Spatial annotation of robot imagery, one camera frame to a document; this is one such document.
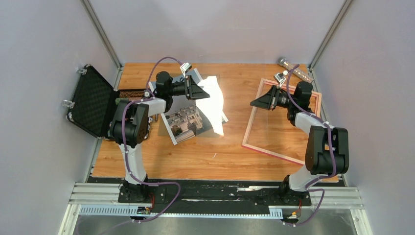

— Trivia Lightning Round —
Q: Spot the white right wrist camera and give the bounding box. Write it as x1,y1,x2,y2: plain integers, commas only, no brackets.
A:
274,71,288,87

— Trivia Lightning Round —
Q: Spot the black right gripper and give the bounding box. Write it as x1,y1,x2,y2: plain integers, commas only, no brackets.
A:
250,85,296,110

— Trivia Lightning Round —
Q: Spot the clear acrylic sheet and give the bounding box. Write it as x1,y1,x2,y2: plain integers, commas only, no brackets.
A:
167,73,259,148

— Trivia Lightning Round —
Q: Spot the city buildings photo print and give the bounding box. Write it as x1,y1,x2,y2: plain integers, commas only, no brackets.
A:
149,69,229,145

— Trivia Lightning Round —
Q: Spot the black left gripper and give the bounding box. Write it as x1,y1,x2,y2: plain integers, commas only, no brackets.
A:
168,75,210,101

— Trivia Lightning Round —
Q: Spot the brown cardboard backing board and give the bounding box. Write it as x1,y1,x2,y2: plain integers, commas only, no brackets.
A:
158,73,221,138

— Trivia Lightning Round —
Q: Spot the black poker chip case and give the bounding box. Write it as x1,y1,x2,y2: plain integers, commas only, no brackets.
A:
65,64,145,141

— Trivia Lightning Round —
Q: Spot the wooden picture frame pink inlay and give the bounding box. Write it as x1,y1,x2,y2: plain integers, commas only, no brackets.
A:
241,78,323,166

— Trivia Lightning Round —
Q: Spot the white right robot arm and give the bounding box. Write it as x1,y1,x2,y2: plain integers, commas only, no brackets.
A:
250,81,349,205

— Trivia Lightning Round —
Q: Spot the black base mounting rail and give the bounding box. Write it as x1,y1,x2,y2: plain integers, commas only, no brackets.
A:
116,177,346,215

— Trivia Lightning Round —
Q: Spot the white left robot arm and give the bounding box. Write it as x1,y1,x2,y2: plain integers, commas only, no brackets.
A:
110,71,210,202

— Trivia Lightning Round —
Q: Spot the glittery silver tube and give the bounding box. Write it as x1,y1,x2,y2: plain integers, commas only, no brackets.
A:
277,57,314,83

